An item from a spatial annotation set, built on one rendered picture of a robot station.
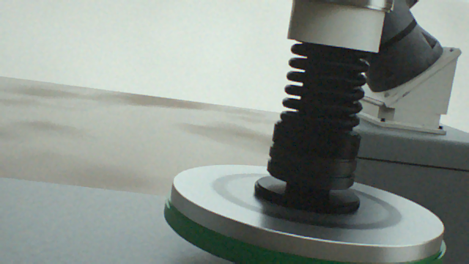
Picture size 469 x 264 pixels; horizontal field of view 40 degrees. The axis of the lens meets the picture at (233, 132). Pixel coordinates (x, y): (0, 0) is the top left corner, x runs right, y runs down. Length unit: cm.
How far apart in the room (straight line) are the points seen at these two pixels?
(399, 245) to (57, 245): 25
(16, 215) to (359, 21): 32
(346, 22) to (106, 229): 26
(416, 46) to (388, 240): 108
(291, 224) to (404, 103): 106
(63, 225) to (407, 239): 28
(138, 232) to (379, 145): 88
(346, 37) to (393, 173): 94
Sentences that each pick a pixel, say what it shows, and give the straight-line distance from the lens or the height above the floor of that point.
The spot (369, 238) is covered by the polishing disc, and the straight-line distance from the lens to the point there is 44.
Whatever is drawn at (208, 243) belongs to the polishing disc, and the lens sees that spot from 44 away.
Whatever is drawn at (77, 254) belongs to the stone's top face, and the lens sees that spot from 50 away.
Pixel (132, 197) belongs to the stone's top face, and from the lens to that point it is 66.
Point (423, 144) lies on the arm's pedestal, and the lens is 140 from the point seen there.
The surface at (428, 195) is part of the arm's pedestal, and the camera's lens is 143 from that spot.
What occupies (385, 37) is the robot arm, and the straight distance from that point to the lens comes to 148.
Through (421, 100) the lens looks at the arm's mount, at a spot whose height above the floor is 92.
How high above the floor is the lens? 100
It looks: 9 degrees down
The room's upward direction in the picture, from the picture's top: 8 degrees clockwise
